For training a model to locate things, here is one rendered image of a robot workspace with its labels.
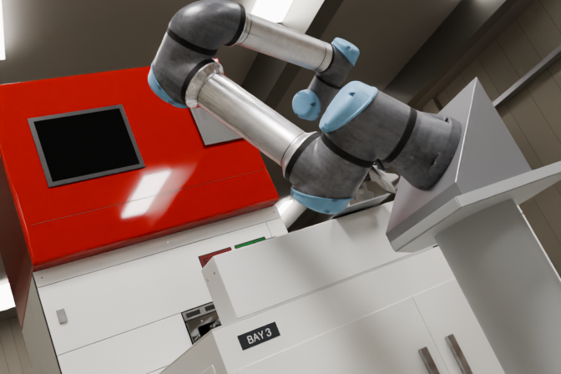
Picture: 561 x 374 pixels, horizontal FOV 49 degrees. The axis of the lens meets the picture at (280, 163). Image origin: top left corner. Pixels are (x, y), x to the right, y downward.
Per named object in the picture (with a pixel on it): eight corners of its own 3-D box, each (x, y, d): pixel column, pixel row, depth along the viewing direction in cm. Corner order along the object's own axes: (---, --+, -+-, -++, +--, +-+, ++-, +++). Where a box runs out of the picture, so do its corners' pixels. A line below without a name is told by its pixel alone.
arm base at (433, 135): (469, 108, 116) (423, 85, 115) (448, 178, 110) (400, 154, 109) (430, 136, 130) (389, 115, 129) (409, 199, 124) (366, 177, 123)
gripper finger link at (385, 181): (411, 179, 153) (386, 163, 159) (393, 184, 150) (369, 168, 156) (409, 189, 154) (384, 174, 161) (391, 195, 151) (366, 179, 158)
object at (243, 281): (222, 331, 131) (199, 270, 136) (411, 259, 160) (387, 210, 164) (236, 320, 124) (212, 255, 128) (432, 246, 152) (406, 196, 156)
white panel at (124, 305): (72, 414, 163) (32, 275, 175) (320, 315, 204) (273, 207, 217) (73, 412, 161) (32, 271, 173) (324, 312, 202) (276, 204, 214)
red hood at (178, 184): (22, 331, 230) (-18, 189, 248) (216, 269, 271) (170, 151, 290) (33, 265, 169) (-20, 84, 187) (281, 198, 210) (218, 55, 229)
